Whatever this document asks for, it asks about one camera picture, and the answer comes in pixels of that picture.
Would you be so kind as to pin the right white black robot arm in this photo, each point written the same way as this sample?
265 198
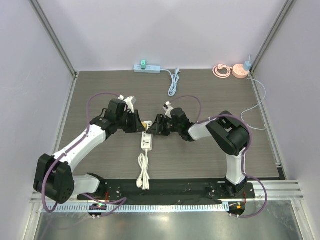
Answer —
230 134

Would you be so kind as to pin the white slotted cable duct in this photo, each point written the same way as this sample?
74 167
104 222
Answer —
90 207

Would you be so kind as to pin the light blue power strip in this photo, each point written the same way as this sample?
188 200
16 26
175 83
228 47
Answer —
156 69

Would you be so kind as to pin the aluminium frame post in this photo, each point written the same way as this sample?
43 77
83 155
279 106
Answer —
284 12
52 35

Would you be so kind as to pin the right aluminium frame post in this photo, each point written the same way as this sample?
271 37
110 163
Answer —
284 12

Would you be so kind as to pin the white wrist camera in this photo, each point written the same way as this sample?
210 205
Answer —
130 101
168 108

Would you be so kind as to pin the left aluminium frame post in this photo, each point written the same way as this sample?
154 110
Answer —
52 35

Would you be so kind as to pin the white power strip with cord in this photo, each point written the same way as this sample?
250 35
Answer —
146 145

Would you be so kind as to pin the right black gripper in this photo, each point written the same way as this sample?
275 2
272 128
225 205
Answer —
161 125

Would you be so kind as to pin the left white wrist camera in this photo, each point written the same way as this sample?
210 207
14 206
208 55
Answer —
130 101

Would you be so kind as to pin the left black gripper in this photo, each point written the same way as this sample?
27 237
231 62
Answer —
137 126

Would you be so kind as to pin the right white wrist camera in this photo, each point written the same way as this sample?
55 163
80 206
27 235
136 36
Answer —
168 108

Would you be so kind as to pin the light blue charger plug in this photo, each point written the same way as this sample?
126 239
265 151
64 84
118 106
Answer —
247 66

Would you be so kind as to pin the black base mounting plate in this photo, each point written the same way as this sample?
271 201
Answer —
170 192

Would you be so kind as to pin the teal plug adapter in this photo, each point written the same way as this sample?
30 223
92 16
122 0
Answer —
143 64

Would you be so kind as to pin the pink round power socket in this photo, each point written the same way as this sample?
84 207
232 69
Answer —
223 71

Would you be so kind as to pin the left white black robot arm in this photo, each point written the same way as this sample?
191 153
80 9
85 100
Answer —
54 177

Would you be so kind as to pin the yellow plug adapter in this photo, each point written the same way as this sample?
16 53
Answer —
145 125

